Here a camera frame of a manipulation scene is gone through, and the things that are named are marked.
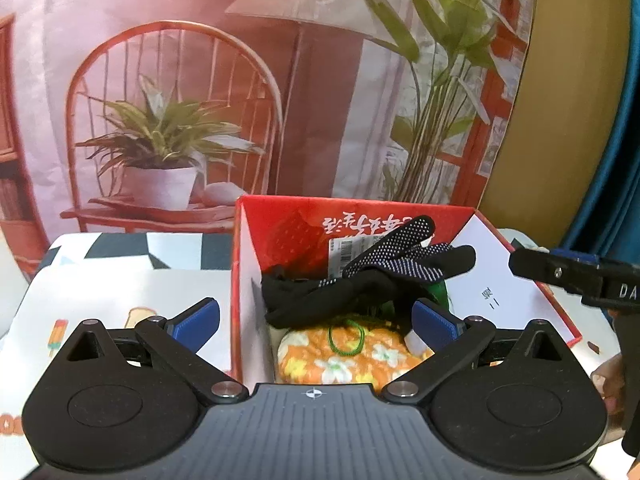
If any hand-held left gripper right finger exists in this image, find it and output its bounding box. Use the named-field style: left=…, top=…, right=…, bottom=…
left=381, top=297, right=583, bottom=405

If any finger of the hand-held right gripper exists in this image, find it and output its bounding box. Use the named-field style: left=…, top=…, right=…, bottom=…
left=550, top=247, right=599, bottom=264
left=509, top=247, right=587, bottom=305

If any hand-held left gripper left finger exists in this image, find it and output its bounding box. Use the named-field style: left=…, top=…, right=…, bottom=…
left=52, top=296, right=249, bottom=405

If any green fabric pouch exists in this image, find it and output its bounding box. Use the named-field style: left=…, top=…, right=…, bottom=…
left=365, top=277, right=451, bottom=323

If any black dotted glove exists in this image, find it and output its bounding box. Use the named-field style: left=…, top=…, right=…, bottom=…
left=320, top=215, right=477, bottom=291

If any black cloth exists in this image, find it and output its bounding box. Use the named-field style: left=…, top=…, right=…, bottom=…
left=261, top=266, right=416, bottom=332

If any orange floral fabric pouch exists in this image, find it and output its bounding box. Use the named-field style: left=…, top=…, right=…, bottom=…
left=276, top=317, right=436, bottom=386

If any red cardboard box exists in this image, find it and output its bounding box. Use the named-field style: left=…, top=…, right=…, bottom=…
left=231, top=195, right=585, bottom=387

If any person's right hand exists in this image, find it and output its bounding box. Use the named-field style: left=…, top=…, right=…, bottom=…
left=590, top=355, right=626, bottom=413

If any cartoon printed white cloth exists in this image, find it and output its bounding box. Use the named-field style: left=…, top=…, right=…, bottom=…
left=0, top=265, right=623, bottom=480

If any teal curtain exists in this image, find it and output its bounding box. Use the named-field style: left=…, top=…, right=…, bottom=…
left=565, top=0, right=640, bottom=261

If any light wooden panel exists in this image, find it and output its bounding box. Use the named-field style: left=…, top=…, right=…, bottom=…
left=480, top=0, right=636, bottom=251

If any printed wall backdrop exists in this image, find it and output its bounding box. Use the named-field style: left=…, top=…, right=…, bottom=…
left=0, top=0, right=541, bottom=261

